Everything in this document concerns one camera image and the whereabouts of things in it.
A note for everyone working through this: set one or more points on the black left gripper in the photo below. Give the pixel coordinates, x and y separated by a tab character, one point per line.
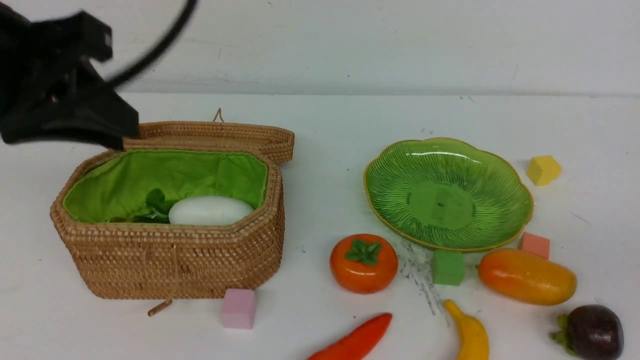
48	60

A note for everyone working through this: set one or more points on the woven wicker basket lid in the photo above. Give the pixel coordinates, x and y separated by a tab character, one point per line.
276	143

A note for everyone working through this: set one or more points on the white toy radish green leaves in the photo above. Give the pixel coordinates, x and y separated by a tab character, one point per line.
210	210

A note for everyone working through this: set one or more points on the salmon pink foam cube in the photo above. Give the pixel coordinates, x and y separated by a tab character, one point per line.
535	244

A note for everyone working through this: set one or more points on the orange yellow toy mango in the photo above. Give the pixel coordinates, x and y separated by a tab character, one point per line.
526	277

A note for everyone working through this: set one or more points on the light pink foam cube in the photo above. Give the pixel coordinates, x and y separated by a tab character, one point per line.
238	309

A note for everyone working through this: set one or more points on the yellow foam cube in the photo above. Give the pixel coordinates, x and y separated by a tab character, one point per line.
542	170

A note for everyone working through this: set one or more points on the woven wicker basket green lining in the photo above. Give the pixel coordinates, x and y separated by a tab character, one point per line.
111	216

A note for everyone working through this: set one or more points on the orange toy carrot green leaves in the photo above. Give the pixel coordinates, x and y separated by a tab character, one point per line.
357	344

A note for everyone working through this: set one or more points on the green leaf-shaped glass plate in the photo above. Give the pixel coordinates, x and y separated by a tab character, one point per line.
443	193

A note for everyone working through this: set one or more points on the orange toy persimmon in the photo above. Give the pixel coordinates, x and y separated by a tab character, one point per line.
363	263

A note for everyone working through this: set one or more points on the dark purple toy mangosteen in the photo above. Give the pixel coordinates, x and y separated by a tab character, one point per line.
590	332

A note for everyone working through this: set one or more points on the green foam cube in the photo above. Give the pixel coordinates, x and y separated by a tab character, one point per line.
448	267

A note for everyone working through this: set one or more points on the yellow toy banana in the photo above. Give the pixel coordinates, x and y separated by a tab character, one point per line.
473	337

